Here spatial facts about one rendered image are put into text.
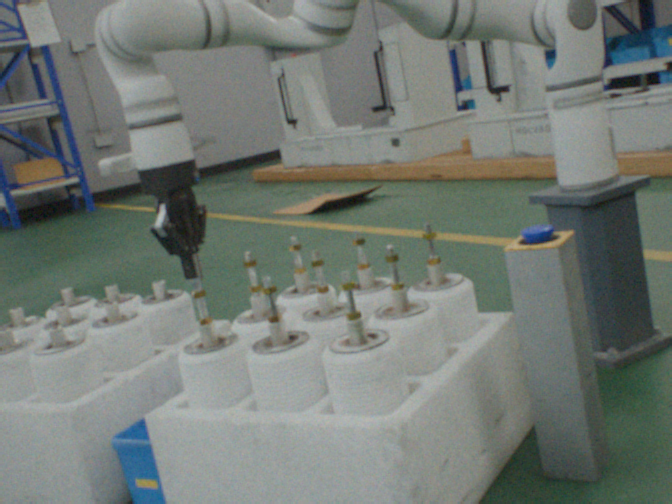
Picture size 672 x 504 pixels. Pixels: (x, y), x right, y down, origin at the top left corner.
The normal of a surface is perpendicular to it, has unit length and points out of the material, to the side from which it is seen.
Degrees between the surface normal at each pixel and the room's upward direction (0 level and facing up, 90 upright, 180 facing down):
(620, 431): 0
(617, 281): 90
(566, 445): 90
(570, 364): 90
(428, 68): 90
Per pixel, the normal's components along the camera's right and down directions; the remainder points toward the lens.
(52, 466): -0.48, 0.27
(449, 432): 0.84, -0.07
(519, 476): -0.20, -0.96
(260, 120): 0.49, 0.07
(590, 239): -0.25, 0.25
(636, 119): -0.85, 0.27
